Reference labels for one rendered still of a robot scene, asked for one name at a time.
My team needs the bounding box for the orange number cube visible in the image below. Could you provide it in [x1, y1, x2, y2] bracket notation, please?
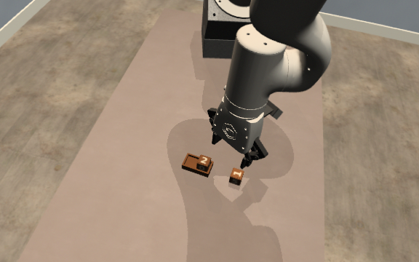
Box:
[196, 155, 212, 172]
[229, 168, 244, 186]

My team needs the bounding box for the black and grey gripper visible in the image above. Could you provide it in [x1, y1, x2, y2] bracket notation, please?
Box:
[207, 99, 268, 169]

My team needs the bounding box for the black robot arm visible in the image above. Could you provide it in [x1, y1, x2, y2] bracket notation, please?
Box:
[215, 0, 332, 120]

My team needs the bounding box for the brown wooden tray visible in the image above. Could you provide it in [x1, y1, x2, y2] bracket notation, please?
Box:
[182, 153, 213, 177]

